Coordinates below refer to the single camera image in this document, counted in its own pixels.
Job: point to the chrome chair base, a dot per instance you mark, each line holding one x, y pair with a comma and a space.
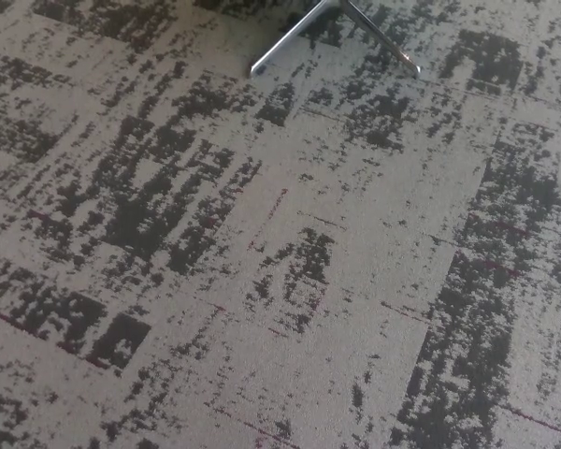
280, 49

